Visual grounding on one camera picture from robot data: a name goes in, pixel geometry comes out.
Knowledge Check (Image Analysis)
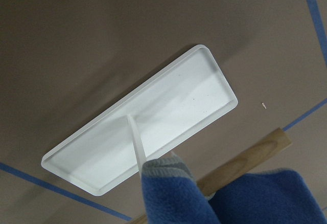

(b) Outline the blue microfiber towel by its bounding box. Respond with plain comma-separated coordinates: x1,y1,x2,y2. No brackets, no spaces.
142,156,326,223

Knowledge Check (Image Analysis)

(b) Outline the white wooden towel rack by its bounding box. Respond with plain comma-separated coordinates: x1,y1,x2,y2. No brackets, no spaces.
41,44,291,223

